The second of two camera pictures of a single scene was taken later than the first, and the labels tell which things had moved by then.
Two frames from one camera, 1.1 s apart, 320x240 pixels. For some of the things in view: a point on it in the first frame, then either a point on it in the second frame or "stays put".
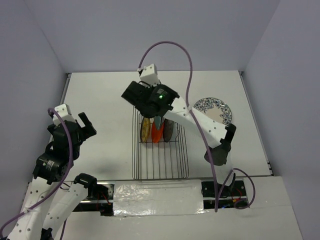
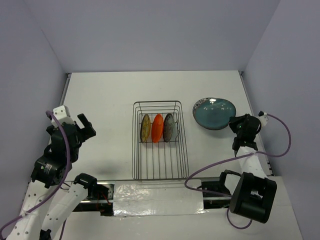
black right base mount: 229,195 stays put
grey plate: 157,121 to 213,113
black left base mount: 100,199 stays put
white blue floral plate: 216,108 stays put
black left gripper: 88,130 stays put
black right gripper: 153,87 to 233,121
